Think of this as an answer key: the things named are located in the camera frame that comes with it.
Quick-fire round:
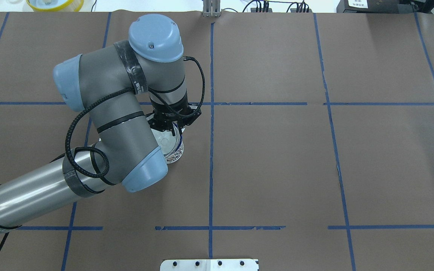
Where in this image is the white pedestal column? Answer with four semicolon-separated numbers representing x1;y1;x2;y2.
160;258;260;271

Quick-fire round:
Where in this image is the yellow rimmed bowl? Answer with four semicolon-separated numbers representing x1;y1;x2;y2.
26;0;84;12

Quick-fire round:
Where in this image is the aluminium frame post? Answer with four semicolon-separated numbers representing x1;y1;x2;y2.
202;0;222;17

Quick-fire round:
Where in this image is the white enamel mug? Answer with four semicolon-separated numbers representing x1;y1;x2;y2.
151;123;184;164

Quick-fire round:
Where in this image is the black computer box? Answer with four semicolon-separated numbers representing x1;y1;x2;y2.
336;0;414;14

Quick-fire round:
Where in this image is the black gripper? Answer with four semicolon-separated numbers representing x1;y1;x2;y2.
149;96;202;137

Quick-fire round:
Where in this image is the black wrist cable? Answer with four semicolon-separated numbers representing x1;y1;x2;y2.
0;56;206;271

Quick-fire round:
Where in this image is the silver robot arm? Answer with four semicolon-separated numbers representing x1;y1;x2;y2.
0;14;203;235

